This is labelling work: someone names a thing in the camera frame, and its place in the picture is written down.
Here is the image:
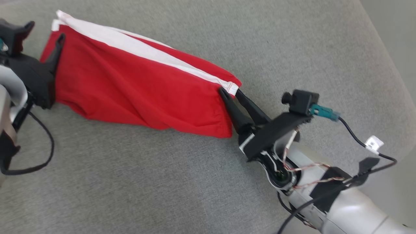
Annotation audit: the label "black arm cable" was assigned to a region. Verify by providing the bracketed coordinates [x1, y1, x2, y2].
[0, 110, 55, 176]
[276, 116, 398, 234]

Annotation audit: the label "red shorts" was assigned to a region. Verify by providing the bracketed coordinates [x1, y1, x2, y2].
[40, 10, 242, 138]

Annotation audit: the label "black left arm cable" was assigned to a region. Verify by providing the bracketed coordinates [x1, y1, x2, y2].
[0, 110, 55, 176]

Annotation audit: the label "grey fabric bed surface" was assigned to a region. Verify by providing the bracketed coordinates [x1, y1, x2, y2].
[0, 0, 416, 234]

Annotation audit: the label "teal right cable connector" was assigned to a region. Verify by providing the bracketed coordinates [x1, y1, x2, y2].
[309, 104, 341, 123]

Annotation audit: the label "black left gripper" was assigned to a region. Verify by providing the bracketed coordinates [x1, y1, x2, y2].
[0, 33, 66, 110]

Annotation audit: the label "white right cable tag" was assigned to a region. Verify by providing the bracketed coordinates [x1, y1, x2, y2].
[365, 135, 385, 155]

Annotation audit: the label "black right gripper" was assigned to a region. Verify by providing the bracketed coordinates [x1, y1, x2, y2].
[218, 87, 313, 162]

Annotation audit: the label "red white twisted wire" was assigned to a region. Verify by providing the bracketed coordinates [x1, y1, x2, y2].
[281, 127, 345, 190]

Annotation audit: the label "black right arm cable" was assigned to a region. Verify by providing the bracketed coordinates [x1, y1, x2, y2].
[276, 116, 398, 234]

